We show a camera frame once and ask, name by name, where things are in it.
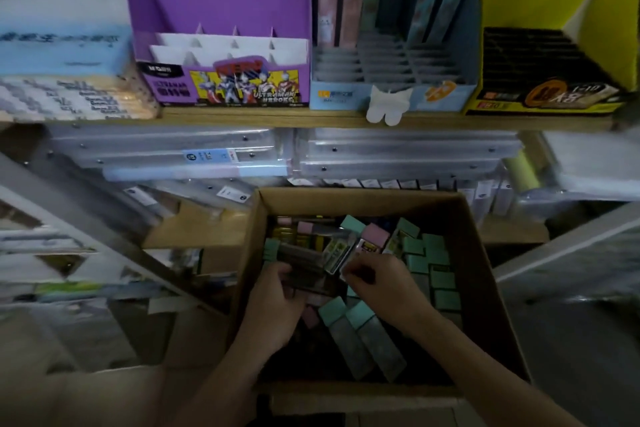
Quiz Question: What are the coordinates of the person's left hand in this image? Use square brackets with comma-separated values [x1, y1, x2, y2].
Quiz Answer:
[244, 262, 307, 358]

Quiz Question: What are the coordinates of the person's right hand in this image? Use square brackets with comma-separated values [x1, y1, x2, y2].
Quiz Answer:
[342, 254, 439, 336]

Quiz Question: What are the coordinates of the dark pen packet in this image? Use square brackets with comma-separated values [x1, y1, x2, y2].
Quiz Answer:
[263, 239, 347, 298]

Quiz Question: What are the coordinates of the person's right forearm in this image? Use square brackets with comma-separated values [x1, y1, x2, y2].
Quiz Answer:
[400, 311, 587, 427]

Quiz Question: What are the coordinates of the person's left forearm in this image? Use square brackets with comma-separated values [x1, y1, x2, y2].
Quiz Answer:
[172, 334, 293, 427]

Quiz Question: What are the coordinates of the pile of pastel-capped pen packets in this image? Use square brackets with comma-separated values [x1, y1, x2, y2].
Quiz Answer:
[265, 214, 463, 383]

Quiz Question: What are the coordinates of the flat brown cardboard carton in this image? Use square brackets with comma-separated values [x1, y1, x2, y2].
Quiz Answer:
[142, 200, 252, 278]

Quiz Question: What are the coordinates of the brown cardboard box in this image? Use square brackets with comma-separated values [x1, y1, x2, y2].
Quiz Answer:
[226, 186, 532, 398]

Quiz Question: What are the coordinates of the wooden shelf board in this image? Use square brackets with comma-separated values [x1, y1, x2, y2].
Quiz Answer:
[0, 106, 617, 133]

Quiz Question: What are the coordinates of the white butterfly-shaped tag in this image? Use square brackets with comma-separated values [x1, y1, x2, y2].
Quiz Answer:
[365, 85, 414, 127]

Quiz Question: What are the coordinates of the yellow-green roll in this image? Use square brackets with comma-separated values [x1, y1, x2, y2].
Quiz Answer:
[504, 150, 542, 193]

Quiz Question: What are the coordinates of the blue cardboard display box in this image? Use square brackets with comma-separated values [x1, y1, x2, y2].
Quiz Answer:
[309, 0, 485, 112]

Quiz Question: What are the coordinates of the clear plastic bag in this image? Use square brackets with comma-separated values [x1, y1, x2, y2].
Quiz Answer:
[541, 128, 640, 203]

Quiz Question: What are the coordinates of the light blue flat box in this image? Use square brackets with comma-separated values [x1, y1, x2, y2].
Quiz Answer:
[0, 23, 134, 78]

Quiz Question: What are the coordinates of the white metal shelf frame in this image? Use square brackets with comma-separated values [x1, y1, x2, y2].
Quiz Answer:
[492, 201, 640, 284]

